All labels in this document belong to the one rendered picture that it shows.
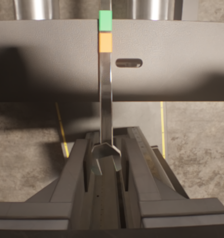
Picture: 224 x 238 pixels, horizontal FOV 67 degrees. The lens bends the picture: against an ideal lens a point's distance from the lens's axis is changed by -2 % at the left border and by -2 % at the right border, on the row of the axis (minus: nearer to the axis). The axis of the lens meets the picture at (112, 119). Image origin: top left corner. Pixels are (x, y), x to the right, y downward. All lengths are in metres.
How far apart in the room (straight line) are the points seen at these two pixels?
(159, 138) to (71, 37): 1.04
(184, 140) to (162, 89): 1.43
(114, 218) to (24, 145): 1.23
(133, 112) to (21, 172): 1.18
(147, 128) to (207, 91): 0.92
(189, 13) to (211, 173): 1.54
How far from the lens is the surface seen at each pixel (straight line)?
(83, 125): 1.11
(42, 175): 1.75
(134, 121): 1.11
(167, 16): 0.51
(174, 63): 0.22
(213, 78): 0.24
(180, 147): 1.65
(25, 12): 0.51
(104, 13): 0.20
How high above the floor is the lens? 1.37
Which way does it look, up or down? 74 degrees down
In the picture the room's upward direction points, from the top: 174 degrees clockwise
